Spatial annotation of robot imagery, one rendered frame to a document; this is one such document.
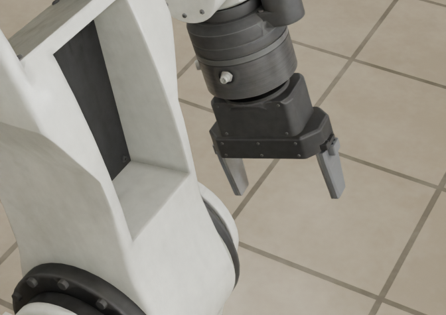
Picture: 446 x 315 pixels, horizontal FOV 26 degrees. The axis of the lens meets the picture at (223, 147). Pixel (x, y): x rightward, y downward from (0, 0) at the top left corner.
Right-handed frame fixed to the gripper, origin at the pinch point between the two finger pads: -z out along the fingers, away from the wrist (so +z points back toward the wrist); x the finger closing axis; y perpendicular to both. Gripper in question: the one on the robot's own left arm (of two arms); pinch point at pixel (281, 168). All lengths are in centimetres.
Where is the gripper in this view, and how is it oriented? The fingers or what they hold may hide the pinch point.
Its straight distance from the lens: 96.3
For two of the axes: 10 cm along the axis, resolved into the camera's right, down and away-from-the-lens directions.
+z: -2.8, -8.1, -5.1
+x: 8.7, 0.1, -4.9
